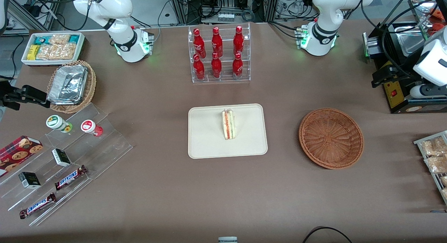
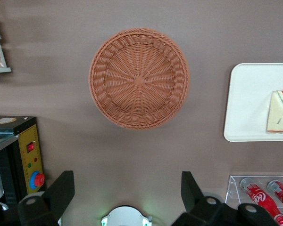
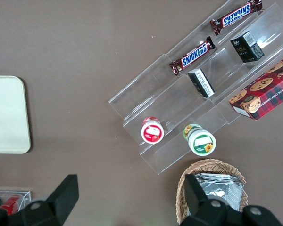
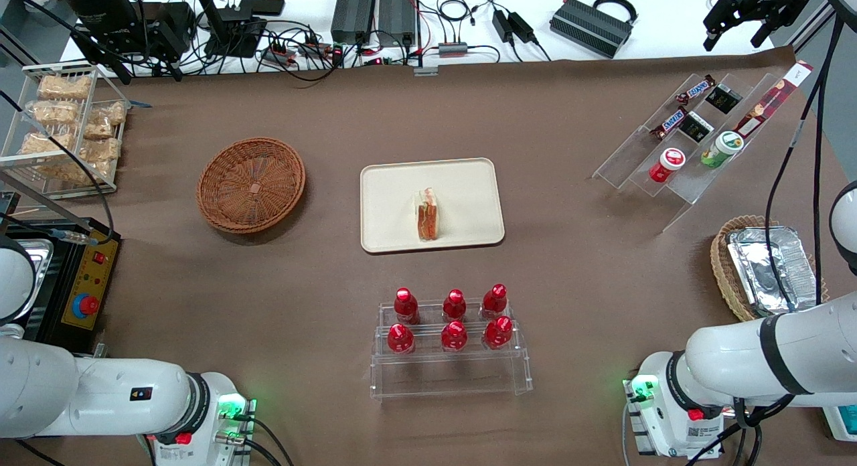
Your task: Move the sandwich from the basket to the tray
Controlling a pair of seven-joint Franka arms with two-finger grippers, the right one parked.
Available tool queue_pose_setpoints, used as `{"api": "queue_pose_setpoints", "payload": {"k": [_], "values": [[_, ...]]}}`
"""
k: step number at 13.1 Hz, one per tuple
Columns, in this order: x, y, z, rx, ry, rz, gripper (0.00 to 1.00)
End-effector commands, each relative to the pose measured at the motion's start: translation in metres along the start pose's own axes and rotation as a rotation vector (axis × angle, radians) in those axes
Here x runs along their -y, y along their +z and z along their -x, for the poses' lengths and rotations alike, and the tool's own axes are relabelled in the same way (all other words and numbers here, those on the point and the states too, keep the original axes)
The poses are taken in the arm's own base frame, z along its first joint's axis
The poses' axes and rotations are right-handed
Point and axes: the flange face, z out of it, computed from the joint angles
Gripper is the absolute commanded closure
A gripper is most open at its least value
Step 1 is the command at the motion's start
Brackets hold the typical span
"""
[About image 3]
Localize green sunflower lid cup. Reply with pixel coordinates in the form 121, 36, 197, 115
183, 123, 217, 157

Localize Snickers chocolate bar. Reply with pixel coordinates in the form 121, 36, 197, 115
168, 36, 216, 76
209, 0, 263, 36

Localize stacked aluminium foil containers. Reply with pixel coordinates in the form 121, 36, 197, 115
191, 172, 245, 212

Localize clear acrylic stepped stand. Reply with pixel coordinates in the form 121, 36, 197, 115
108, 1, 283, 176

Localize red plaid cookie box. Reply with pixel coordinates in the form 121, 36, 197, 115
228, 53, 283, 121

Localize small black carton box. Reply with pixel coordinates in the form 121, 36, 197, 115
229, 31, 266, 64
187, 68, 216, 98

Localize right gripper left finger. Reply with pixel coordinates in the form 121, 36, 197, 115
0, 174, 80, 226

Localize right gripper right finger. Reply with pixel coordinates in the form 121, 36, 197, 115
181, 173, 283, 226

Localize light tan wicker basket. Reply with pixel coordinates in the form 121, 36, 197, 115
175, 159, 250, 226

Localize beige rectangular tray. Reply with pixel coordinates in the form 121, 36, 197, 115
0, 75, 32, 154

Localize clear acrylic bottle rack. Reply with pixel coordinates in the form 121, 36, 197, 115
0, 190, 32, 213

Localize red strawberry lid cup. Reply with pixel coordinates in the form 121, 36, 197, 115
141, 115, 165, 145

